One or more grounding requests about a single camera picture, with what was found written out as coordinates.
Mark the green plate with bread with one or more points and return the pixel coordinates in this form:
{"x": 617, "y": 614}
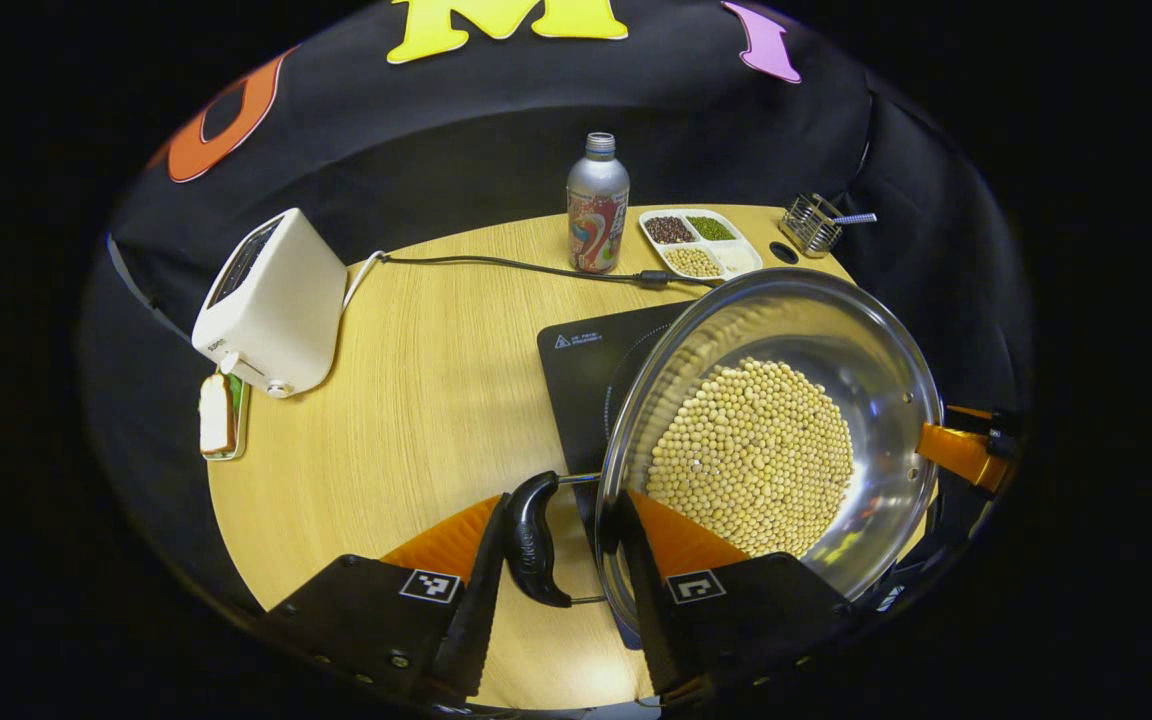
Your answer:
{"x": 216, "y": 415}

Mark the stainless steel pot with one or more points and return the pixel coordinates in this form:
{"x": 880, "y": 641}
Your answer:
{"x": 836, "y": 330}

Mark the silver drink bottle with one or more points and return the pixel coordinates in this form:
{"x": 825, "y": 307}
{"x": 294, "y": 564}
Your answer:
{"x": 596, "y": 210}

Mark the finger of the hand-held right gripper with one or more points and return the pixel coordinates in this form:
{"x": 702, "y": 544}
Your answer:
{"x": 951, "y": 450}

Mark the black round table cap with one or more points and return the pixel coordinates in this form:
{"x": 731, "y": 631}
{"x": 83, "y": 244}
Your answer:
{"x": 783, "y": 253}

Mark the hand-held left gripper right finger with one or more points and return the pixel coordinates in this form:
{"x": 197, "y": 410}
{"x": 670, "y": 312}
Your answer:
{"x": 651, "y": 600}

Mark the black induction cooktop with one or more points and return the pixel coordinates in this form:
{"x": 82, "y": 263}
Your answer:
{"x": 586, "y": 390}

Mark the white divided bean tray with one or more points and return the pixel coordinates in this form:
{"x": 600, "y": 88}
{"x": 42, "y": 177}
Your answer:
{"x": 726, "y": 258}

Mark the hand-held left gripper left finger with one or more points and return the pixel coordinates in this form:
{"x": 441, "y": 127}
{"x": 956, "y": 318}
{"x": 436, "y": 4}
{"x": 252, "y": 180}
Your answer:
{"x": 481, "y": 610}

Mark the white toaster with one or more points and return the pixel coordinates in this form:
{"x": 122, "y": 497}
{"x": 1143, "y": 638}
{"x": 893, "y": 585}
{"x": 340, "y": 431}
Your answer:
{"x": 281, "y": 300}

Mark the pile of soybeans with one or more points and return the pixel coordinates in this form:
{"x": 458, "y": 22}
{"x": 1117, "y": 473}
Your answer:
{"x": 746, "y": 450}

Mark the metal utensil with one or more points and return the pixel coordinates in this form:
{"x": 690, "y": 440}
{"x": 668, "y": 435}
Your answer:
{"x": 856, "y": 217}

